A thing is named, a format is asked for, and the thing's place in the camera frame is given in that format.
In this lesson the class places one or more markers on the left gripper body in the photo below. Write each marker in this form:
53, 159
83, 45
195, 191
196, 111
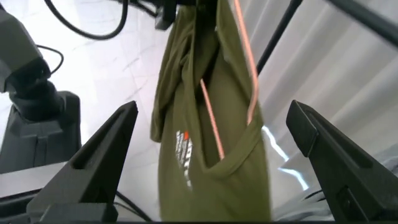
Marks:
166, 15

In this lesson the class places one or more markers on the black clothes rack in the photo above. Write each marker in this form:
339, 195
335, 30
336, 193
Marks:
367, 18

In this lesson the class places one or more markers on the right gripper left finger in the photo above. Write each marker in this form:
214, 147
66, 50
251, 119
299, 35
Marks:
87, 186

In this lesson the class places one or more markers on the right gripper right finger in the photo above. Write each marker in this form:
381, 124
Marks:
357, 186

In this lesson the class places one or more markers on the pink clothes hanger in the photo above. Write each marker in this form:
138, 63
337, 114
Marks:
247, 46

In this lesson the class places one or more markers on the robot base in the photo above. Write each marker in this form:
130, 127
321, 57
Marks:
37, 140

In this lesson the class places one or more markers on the green long-sleeved shirt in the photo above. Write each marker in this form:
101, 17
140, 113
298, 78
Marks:
230, 186

